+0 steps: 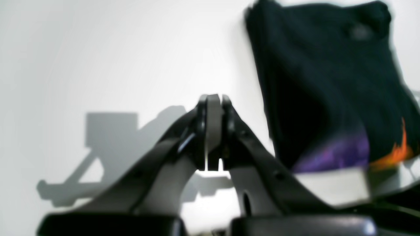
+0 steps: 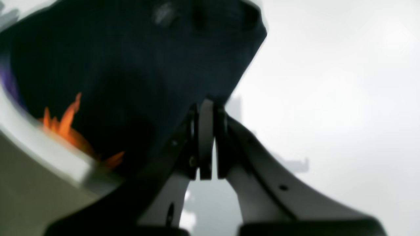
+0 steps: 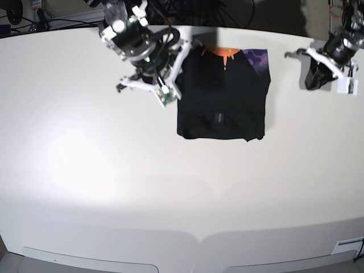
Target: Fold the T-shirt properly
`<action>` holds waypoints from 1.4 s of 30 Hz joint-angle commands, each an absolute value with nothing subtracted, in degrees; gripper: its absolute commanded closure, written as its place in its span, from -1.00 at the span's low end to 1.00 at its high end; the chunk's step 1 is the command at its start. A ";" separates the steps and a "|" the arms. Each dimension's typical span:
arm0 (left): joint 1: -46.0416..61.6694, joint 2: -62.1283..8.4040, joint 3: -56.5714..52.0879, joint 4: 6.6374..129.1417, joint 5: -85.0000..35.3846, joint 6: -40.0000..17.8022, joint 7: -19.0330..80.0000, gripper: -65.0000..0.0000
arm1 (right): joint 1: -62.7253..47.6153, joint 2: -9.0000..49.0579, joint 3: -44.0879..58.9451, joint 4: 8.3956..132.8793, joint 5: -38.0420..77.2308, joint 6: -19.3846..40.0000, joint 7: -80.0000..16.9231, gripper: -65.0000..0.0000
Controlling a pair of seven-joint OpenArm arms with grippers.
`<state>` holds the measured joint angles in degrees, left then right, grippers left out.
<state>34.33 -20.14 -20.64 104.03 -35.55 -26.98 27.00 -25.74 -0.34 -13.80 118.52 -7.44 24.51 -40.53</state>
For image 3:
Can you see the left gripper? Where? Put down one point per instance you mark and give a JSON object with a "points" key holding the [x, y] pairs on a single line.
{"points": [[339, 50]]}

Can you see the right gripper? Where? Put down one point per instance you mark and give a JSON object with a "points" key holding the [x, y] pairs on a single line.
{"points": [[152, 54]]}

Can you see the black T-shirt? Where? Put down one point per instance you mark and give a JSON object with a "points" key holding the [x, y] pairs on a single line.
{"points": [[224, 93]]}

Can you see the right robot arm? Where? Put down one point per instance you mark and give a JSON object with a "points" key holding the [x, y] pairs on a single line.
{"points": [[121, 14]]}

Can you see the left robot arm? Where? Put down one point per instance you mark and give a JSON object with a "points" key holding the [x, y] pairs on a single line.
{"points": [[352, 21]]}

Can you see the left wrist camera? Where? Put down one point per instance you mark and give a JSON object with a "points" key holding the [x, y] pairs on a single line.
{"points": [[347, 85]]}

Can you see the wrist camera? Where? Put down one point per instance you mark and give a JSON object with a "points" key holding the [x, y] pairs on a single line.
{"points": [[347, 85], [168, 94]]}

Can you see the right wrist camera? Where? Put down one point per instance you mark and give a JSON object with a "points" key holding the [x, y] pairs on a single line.
{"points": [[168, 94]]}

